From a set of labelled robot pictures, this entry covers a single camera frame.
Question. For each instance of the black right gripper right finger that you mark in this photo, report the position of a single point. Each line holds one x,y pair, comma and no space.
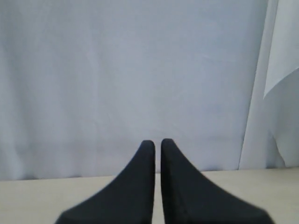
189,197

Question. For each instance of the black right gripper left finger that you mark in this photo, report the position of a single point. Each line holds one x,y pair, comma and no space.
128,199

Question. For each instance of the white cloth backdrop curtain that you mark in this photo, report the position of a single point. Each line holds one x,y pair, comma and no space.
83,82

